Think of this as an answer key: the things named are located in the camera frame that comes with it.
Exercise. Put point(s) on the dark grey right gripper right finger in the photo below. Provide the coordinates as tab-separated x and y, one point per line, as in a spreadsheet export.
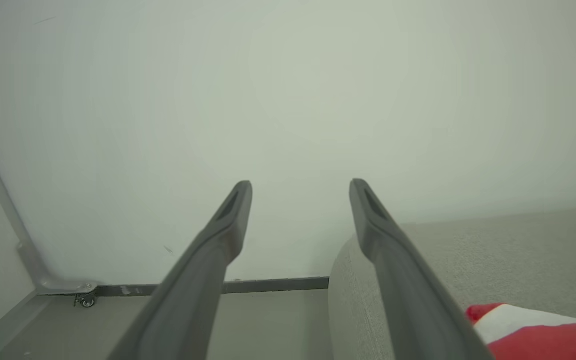
418	300

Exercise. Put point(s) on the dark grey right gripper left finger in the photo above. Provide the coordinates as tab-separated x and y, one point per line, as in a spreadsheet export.
193	295

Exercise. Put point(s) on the red and white clothing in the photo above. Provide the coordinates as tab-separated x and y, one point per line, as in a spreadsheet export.
543	340

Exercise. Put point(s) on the black baseboard strip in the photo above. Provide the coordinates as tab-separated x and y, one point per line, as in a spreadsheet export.
278	285

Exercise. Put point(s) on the small black caster wheel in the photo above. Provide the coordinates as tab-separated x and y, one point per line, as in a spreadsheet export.
88	302

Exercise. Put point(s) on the grey fabric sofa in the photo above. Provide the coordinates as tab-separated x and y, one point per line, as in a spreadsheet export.
518	260

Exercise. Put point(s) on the grey metal partition frame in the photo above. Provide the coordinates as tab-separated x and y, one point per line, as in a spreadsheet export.
28	255

